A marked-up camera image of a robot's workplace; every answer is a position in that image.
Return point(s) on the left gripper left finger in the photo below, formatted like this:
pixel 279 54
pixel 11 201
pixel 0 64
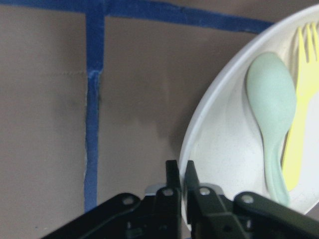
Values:
pixel 126 216

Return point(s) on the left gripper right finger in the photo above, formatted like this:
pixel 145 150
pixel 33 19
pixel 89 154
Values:
pixel 249 216

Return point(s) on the yellow plastic fork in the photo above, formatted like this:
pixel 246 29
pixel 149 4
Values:
pixel 307 86

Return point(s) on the light green plastic spoon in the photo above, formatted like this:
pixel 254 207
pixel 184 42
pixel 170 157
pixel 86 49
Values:
pixel 271 95

